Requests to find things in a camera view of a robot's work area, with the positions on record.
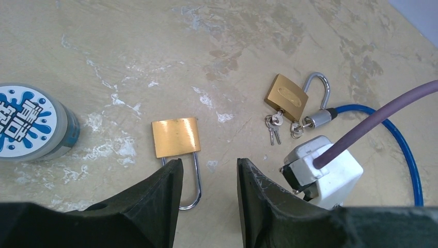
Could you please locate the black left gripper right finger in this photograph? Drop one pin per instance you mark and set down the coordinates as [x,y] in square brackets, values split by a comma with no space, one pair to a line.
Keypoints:
[271,216]

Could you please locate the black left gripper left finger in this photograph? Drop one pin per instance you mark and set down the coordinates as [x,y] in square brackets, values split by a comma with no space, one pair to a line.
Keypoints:
[143,215]

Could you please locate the small keys of cable lock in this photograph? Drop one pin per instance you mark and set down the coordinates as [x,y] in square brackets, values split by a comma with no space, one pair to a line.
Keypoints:
[296,130]

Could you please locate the silver key set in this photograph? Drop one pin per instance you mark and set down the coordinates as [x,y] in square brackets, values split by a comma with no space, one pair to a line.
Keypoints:
[273,122]

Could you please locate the orange long shackle padlock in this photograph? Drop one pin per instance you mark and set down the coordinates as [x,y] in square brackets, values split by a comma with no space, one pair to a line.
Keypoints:
[174,137]

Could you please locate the round blue patterned tin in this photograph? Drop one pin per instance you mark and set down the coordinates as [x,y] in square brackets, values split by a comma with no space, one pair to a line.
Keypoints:
[34,125]

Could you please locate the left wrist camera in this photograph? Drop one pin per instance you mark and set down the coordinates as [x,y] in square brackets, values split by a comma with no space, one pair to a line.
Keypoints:
[327,187]

